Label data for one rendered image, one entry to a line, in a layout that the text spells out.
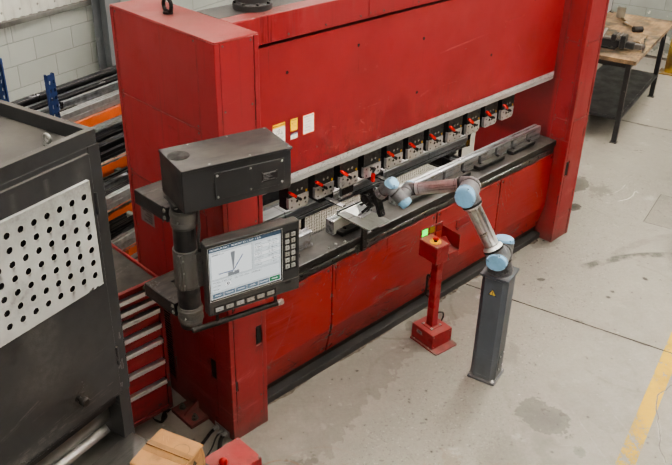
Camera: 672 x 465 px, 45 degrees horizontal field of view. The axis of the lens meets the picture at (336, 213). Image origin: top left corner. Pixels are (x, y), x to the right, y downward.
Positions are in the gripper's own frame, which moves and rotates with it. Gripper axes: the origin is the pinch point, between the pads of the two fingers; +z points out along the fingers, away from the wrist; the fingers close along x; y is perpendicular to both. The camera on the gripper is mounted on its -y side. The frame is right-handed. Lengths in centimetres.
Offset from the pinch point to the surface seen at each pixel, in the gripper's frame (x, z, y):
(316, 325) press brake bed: 39, 49, -38
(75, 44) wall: -101, 293, 331
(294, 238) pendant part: 113, -69, -4
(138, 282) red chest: 133, 30, 32
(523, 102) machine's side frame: -215, 0, 12
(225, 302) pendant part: 145, -45, -10
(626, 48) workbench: -466, 23, 14
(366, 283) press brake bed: -3, 37, -34
